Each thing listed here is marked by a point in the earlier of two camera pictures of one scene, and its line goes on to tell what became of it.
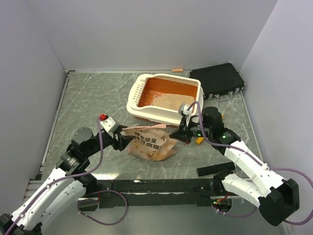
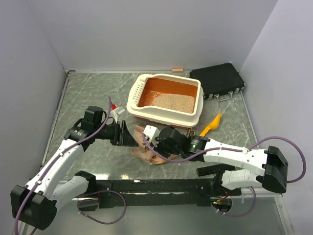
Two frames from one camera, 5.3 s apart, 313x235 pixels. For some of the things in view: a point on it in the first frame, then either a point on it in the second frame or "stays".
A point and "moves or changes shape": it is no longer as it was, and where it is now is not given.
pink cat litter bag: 151,142 moves or changes shape
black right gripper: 184,134 -> 159,148
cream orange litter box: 158,99 stays
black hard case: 218,79 stays
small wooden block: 177,70 stays
